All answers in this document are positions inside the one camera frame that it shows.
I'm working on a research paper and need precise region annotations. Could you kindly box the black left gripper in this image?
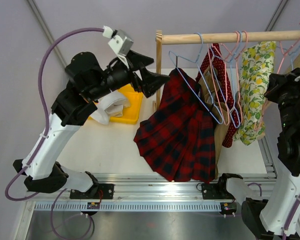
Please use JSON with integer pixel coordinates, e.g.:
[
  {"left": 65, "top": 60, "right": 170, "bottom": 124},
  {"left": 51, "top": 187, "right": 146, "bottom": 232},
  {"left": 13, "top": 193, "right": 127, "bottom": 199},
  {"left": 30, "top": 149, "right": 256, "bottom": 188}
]
[{"left": 87, "top": 48, "right": 170, "bottom": 101}]

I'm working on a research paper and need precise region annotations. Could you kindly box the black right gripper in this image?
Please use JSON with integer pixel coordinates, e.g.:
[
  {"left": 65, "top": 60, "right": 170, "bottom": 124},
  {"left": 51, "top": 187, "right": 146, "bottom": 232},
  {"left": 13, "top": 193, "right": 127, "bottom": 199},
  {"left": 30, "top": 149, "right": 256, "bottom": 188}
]
[{"left": 265, "top": 68, "right": 300, "bottom": 133}]

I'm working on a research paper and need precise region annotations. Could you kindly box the lemon print skirt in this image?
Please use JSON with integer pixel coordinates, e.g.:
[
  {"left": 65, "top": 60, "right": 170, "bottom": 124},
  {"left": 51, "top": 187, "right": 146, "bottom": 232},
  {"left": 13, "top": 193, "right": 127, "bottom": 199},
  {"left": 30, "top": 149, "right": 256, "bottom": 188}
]
[{"left": 233, "top": 41, "right": 277, "bottom": 146}]

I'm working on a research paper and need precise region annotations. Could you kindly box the pink hanger with lemon skirt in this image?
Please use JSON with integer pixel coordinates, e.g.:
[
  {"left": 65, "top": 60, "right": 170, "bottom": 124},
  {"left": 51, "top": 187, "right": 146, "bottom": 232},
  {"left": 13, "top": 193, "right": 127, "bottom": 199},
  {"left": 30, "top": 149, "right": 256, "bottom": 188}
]
[{"left": 253, "top": 16, "right": 300, "bottom": 132}]

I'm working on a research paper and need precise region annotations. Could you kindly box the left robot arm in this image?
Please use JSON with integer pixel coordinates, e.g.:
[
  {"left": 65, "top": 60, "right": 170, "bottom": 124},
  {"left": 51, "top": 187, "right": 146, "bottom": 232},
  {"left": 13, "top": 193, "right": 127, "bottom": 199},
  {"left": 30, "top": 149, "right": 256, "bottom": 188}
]
[{"left": 13, "top": 50, "right": 170, "bottom": 199}]

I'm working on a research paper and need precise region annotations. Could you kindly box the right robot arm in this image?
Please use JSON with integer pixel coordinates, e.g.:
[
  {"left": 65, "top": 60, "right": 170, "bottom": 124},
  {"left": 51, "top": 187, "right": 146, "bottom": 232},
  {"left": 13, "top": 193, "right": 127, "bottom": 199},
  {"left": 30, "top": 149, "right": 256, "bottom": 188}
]
[{"left": 199, "top": 67, "right": 300, "bottom": 240}]

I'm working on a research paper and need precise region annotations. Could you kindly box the blue hanger with plaid skirt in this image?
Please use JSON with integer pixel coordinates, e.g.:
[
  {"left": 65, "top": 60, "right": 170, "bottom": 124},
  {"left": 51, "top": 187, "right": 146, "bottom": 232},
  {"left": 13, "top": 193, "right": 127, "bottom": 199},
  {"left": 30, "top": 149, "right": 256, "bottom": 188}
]
[{"left": 168, "top": 32, "right": 225, "bottom": 124}]

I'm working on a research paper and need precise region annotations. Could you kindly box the red white polka-dot skirt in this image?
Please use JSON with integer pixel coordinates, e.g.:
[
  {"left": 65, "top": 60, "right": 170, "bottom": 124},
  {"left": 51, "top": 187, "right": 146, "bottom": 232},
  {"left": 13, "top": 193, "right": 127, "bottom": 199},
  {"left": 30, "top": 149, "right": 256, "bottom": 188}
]
[{"left": 200, "top": 43, "right": 241, "bottom": 148}]

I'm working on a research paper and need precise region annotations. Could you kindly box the tan brown skirt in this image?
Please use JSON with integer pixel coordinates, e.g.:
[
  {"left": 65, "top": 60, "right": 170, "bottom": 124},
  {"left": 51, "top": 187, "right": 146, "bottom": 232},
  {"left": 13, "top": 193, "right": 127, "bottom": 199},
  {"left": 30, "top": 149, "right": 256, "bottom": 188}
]
[{"left": 197, "top": 71, "right": 230, "bottom": 179}]

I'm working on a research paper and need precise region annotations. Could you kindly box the red black plaid skirt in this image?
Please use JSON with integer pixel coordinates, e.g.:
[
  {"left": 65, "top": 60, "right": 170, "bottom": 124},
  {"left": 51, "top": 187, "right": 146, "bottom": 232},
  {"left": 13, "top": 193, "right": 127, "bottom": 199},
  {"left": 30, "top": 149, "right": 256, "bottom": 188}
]
[{"left": 133, "top": 68, "right": 216, "bottom": 183}]

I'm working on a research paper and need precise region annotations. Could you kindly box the yellow plastic tray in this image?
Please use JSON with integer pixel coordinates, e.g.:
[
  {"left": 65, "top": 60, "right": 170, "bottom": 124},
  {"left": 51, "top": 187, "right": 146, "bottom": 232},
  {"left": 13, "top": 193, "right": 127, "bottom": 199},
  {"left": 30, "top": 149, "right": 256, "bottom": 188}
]
[{"left": 88, "top": 84, "right": 144, "bottom": 125}]

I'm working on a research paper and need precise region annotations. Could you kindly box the wooden rack rod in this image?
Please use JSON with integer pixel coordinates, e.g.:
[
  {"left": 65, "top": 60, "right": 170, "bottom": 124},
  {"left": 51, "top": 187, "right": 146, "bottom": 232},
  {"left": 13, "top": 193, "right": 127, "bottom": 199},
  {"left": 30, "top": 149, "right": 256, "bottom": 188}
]
[{"left": 161, "top": 30, "right": 300, "bottom": 45}]

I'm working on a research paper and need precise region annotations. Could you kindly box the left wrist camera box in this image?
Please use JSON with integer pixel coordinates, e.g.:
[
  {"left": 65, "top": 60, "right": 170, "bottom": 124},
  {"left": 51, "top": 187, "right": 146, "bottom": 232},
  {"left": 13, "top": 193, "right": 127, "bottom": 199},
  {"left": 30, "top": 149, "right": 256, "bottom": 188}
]
[{"left": 102, "top": 25, "right": 134, "bottom": 63}]

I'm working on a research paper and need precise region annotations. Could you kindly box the wooden rack left post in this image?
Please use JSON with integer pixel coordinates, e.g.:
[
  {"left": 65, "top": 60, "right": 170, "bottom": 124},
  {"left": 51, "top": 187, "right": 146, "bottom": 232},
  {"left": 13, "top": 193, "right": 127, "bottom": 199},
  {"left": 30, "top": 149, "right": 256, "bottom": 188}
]
[{"left": 152, "top": 30, "right": 163, "bottom": 112}]

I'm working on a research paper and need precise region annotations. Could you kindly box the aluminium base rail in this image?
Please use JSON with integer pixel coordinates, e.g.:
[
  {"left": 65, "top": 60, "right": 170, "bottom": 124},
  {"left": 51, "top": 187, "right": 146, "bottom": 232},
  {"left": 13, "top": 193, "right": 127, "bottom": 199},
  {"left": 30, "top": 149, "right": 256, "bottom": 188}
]
[{"left": 23, "top": 174, "right": 286, "bottom": 213}]

